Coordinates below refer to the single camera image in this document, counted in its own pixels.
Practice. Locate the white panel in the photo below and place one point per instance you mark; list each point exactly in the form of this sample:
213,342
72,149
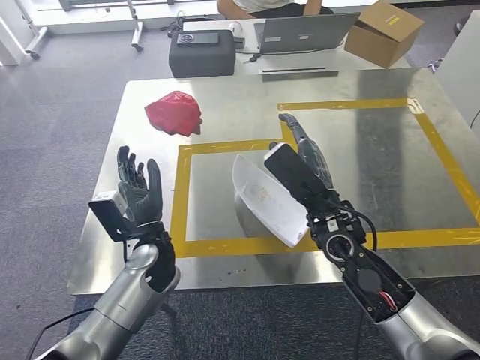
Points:
461,74

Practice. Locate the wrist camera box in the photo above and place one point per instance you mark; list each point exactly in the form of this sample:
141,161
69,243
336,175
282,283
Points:
296,176
109,218

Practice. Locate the red plastic bag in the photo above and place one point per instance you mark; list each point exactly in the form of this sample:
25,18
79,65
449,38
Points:
172,112

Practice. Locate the grey laptop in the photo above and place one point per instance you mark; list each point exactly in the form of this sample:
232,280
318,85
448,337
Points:
303,32

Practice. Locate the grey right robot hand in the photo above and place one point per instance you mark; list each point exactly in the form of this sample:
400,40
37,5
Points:
315,156

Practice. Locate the black hard case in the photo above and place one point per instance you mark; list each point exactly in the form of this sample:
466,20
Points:
202,59

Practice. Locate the yellow tape grid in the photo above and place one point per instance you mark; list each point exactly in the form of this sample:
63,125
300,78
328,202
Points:
180,198

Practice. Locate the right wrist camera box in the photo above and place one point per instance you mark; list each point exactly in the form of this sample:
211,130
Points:
296,176

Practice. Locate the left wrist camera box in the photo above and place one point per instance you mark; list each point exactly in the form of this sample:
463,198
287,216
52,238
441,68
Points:
109,218

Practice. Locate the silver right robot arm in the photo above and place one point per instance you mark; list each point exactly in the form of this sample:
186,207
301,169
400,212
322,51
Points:
412,318

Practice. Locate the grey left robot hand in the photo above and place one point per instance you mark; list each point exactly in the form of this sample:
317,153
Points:
144,198

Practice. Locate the white curved plastic part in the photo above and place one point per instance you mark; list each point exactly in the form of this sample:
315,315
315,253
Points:
263,204

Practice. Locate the white stand leg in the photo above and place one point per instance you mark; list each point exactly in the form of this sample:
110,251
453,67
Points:
136,30
35,43

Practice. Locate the black flat strip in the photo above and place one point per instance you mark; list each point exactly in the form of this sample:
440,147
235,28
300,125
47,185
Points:
292,69

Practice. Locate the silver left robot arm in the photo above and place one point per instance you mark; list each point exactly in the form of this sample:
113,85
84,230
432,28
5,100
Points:
124,298

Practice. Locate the brown cardboard box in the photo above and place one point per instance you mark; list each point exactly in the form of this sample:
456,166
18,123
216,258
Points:
383,35

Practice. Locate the steel workbench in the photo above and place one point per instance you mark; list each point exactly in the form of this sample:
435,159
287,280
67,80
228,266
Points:
375,174

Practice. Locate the white round device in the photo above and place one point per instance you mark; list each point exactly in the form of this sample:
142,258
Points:
235,28

